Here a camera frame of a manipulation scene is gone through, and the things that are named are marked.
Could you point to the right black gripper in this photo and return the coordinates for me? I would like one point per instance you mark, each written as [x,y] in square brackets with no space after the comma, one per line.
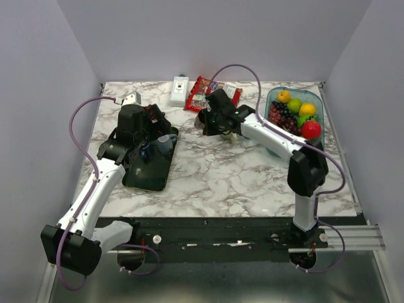
[209,130]

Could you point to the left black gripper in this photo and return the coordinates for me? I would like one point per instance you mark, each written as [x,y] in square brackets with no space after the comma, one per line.
[161,127]

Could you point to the light green mug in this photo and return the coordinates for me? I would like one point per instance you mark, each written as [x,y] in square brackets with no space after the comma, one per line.
[230,136]

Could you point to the brown striped mug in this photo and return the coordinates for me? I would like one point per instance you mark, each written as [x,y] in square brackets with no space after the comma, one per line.
[199,122]

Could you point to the dark blue mug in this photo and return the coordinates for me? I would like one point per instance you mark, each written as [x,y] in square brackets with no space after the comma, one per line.
[146,152]

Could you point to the grey blue mug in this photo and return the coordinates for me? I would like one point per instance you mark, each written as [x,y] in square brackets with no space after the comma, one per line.
[165,143]

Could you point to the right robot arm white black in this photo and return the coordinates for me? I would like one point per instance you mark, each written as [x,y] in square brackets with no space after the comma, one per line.
[307,166]

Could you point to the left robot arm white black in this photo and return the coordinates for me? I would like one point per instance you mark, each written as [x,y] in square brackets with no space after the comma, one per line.
[74,243]

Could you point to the red grape bunch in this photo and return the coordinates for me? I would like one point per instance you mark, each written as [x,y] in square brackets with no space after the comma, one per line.
[155,113]

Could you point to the red snack bag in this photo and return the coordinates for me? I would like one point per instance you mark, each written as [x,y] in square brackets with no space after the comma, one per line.
[202,87]

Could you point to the white power strip box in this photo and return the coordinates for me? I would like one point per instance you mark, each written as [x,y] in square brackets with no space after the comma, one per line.
[178,93]

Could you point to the dark green tray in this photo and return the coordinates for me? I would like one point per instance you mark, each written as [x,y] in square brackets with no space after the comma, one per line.
[153,175]

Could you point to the purple grapes in bowl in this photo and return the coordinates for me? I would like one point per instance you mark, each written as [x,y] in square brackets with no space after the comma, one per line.
[283,118]

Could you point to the green lime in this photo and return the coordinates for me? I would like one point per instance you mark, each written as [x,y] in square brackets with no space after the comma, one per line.
[294,105]

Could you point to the green apple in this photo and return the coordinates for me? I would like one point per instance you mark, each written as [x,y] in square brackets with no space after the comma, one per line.
[305,118]

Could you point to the yellow orange fruit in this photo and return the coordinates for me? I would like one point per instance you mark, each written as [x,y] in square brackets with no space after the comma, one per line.
[307,109]

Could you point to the teal plastic fruit bowl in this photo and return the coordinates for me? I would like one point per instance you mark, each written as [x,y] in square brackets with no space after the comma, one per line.
[305,97]

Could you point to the red apple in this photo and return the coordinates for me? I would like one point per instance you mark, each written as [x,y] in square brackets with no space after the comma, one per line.
[311,130]

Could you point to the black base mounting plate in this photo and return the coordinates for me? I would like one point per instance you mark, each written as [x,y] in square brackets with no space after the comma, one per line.
[224,240]

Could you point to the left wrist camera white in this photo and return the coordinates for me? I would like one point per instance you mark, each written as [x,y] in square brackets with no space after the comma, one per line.
[128,99]

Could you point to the aluminium rail frame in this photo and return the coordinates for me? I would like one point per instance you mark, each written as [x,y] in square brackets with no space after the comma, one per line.
[350,269]

